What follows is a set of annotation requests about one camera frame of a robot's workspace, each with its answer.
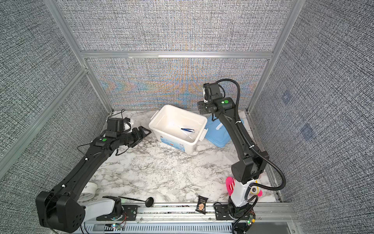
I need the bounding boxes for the white plastic storage bin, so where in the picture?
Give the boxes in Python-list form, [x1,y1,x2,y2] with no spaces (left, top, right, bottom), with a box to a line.
[149,105,207,155]

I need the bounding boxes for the black snack packet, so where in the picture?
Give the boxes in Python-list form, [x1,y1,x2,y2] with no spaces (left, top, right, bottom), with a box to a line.
[195,195,208,215]

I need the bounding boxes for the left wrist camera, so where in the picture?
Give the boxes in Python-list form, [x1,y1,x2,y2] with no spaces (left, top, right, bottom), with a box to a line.
[107,118,132,134]

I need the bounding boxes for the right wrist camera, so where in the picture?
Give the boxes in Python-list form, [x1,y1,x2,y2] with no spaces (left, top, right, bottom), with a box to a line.
[203,82,224,103]

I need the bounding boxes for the clear glass funnel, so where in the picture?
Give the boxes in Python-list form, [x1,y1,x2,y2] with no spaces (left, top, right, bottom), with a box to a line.
[182,131,197,142]

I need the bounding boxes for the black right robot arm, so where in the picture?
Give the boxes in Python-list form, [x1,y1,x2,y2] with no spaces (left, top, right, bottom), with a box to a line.
[198,79,286,234]

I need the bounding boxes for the aluminium front rail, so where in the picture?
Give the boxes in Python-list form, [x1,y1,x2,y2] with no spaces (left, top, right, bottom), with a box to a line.
[75,202,303,234]

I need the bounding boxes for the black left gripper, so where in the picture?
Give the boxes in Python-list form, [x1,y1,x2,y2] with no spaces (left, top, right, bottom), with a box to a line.
[118,125,152,147]

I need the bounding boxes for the blue plastic tweezers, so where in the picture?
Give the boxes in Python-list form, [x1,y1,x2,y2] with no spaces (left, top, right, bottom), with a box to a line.
[181,128,195,133]

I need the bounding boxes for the pink white plush toy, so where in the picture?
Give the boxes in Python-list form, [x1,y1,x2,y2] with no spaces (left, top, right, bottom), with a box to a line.
[226,177,263,197]

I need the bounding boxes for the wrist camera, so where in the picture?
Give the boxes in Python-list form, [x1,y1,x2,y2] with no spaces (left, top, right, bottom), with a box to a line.
[107,118,132,134]
[203,82,224,103]

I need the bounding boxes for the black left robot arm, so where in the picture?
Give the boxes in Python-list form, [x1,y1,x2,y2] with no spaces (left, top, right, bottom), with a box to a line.
[36,118,151,233]

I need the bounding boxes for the blue plastic bin lid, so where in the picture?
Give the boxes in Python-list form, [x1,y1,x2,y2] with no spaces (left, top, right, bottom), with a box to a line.
[205,118,231,148]

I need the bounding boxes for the black long handled spoon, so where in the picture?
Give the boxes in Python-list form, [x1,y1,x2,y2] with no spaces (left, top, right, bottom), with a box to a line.
[119,196,154,208]

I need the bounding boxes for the white tape roll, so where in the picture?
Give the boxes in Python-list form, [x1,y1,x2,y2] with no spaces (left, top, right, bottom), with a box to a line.
[79,182,98,202]

